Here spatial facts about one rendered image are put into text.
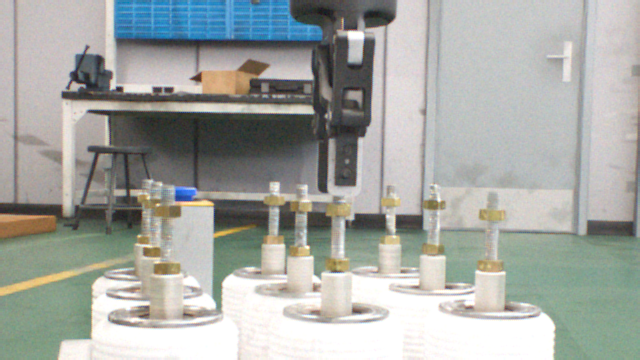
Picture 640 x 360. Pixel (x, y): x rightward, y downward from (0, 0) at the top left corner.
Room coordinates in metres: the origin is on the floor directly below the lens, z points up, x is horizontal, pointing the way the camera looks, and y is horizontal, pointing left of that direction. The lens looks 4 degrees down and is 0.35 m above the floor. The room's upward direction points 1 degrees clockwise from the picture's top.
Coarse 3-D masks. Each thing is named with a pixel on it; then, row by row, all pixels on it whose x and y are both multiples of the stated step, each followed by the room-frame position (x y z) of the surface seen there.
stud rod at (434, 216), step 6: (432, 186) 0.77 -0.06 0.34; (438, 186) 0.77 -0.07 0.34; (432, 192) 0.77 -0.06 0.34; (438, 192) 0.77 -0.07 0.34; (432, 198) 0.77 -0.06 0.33; (438, 198) 0.77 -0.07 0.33; (432, 210) 0.77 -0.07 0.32; (438, 210) 0.77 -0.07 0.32; (432, 216) 0.77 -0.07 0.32; (438, 216) 0.77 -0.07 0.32; (432, 222) 0.77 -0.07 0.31; (438, 222) 0.77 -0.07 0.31; (432, 228) 0.77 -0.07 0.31; (438, 228) 0.77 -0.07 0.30; (432, 234) 0.77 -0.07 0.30; (432, 240) 0.77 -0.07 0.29
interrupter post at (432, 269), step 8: (424, 256) 0.77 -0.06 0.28; (440, 256) 0.77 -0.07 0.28; (424, 264) 0.77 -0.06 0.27; (432, 264) 0.76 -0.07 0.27; (440, 264) 0.77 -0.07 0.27; (424, 272) 0.77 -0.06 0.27; (432, 272) 0.76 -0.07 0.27; (440, 272) 0.77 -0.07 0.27; (424, 280) 0.77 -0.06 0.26; (432, 280) 0.76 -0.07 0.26; (440, 280) 0.77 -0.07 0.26; (424, 288) 0.77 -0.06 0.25; (432, 288) 0.76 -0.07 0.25; (440, 288) 0.77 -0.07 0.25
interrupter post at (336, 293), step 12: (324, 276) 0.62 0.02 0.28; (336, 276) 0.62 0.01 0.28; (348, 276) 0.62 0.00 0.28; (324, 288) 0.62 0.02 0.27; (336, 288) 0.62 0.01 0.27; (348, 288) 0.62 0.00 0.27; (324, 300) 0.62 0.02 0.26; (336, 300) 0.62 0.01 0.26; (348, 300) 0.62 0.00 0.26; (324, 312) 0.62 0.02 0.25; (336, 312) 0.62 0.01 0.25; (348, 312) 0.62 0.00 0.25
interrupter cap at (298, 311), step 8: (296, 304) 0.65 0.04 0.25; (304, 304) 0.65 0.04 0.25; (312, 304) 0.65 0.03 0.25; (320, 304) 0.65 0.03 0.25; (352, 304) 0.66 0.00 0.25; (360, 304) 0.66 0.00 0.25; (368, 304) 0.65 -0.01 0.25; (288, 312) 0.61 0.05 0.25; (296, 312) 0.62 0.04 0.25; (304, 312) 0.61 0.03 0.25; (312, 312) 0.63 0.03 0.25; (320, 312) 0.64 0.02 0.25; (352, 312) 0.64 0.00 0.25; (360, 312) 0.63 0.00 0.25; (368, 312) 0.63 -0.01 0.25; (376, 312) 0.63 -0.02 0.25; (384, 312) 0.62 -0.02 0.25; (304, 320) 0.60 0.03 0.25; (312, 320) 0.59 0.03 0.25; (320, 320) 0.59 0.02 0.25; (328, 320) 0.59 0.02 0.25; (336, 320) 0.59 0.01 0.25; (344, 320) 0.59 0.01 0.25; (352, 320) 0.59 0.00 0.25; (360, 320) 0.59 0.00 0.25; (368, 320) 0.60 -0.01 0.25; (376, 320) 0.60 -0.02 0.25
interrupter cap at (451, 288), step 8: (408, 280) 0.80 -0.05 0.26; (416, 280) 0.81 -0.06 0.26; (392, 288) 0.76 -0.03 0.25; (400, 288) 0.75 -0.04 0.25; (408, 288) 0.76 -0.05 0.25; (416, 288) 0.78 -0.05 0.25; (448, 288) 0.78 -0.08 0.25; (456, 288) 0.77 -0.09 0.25; (464, 288) 0.77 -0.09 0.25; (472, 288) 0.76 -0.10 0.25; (440, 296) 0.74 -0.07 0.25; (448, 296) 0.74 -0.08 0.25
